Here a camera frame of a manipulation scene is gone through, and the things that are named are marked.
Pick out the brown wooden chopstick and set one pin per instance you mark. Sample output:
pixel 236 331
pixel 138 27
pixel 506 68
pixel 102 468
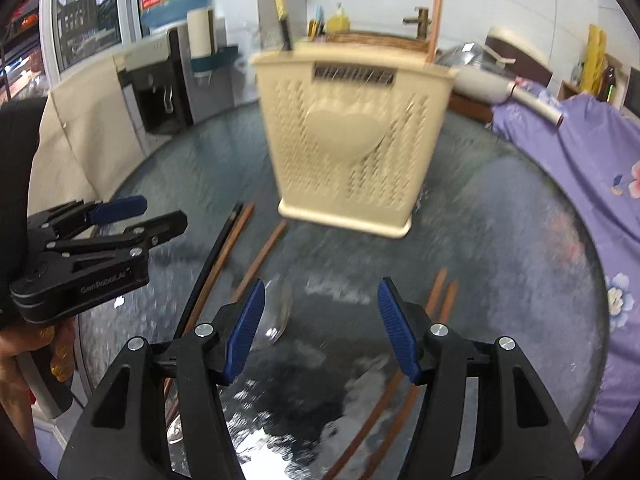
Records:
pixel 354 444
pixel 432 41
pixel 237 230
pixel 438 306
pixel 259 260

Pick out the cream pan with lid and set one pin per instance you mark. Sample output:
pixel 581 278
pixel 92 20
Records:
pixel 480 74

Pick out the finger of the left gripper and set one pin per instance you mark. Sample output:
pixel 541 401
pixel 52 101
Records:
pixel 154 232
pixel 117 210

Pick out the cream perforated utensil holder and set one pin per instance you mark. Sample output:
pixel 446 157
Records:
pixel 351 131

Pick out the brown rice cooker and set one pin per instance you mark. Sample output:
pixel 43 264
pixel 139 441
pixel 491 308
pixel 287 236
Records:
pixel 528 61

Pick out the yellow roll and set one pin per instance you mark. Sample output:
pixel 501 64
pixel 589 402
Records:
pixel 594 61

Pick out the brass faucet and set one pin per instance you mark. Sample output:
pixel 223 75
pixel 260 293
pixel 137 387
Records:
pixel 422 22

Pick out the purple floral cloth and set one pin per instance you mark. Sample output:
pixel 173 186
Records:
pixel 594 157

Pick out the woven basin sink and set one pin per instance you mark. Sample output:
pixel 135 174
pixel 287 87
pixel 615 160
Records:
pixel 377 39

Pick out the beige cloth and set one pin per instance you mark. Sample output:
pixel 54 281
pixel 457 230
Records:
pixel 88 145

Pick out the black chopstick gold band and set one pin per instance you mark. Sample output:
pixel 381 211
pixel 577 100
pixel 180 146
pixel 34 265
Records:
pixel 282 16

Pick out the yellow soap bottle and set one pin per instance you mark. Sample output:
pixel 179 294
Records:
pixel 338 22

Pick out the water dispenser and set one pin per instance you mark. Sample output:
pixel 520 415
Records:
pixel 172 91

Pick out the silver metal spoon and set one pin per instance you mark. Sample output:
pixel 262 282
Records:
pixel 270 328

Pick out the person's left hand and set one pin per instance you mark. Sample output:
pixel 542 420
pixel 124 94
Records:
pixel 23 339

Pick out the brown glass bottle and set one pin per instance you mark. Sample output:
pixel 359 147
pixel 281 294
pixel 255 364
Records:
pixel 608 85

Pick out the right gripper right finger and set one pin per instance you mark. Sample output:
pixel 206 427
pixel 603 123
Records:
pixel 519 432

